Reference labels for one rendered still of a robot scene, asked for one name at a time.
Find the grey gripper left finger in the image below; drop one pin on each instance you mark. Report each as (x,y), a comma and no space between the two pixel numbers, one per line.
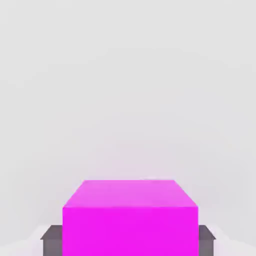
(52,242)

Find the small magenta cube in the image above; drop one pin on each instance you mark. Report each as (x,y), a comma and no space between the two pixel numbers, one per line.
(130,226)

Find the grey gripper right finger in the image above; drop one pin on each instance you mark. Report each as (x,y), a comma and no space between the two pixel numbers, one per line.
(206,243)

